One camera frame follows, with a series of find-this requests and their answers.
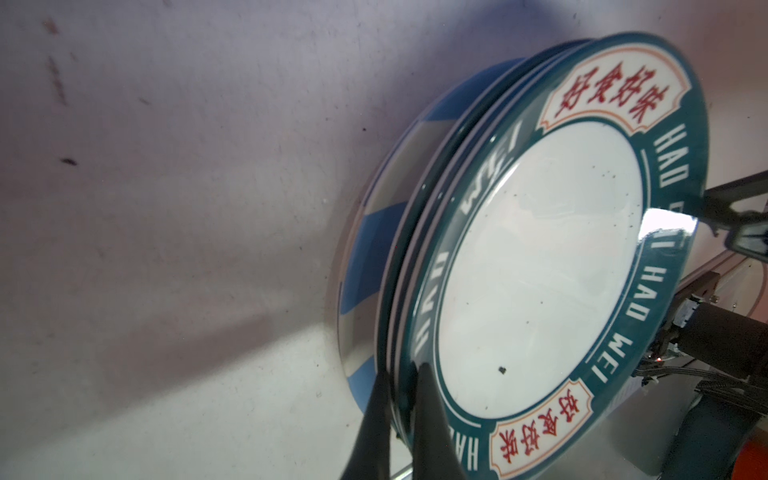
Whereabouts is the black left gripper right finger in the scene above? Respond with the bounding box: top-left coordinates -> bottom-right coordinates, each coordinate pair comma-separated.
412,363 -> 466,480

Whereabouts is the green rimmed Hao Wei plate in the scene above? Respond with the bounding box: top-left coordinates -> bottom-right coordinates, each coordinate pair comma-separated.
390,32 -> 709,479

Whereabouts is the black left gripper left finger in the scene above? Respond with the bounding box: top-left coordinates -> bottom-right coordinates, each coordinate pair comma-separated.
340,370 -> 391,480

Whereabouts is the orange sunburst pattern plate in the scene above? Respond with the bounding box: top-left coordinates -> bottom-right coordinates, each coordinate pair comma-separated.
374,39 -> 595,421

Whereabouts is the green clover pattern plate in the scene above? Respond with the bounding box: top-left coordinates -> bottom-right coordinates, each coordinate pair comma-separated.
376,39 -> 588,384

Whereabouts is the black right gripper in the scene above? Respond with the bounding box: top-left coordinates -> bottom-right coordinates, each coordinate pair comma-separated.
635,170 -> 768,414

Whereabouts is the blue white striped plate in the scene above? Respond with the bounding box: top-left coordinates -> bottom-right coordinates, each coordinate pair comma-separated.
334,58 -> 525,411

